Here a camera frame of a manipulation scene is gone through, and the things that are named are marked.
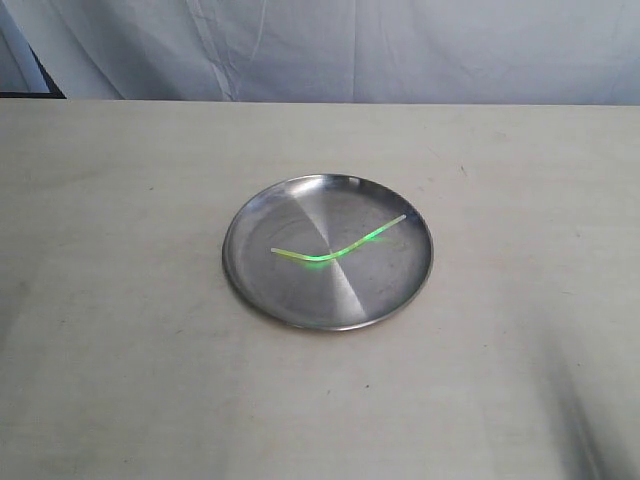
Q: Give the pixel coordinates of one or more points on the thin yellow-green glow stick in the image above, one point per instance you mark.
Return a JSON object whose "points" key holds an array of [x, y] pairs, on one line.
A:
{"points": [[344, 251]]}

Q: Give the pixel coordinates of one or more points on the round stainless steel plate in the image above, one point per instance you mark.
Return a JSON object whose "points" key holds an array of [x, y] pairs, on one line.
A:
{"points": [[315, 215]]}

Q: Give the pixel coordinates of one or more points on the dark frame at back left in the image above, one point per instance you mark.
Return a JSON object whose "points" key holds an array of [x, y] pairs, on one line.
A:
{"points": [[50, 91]]}

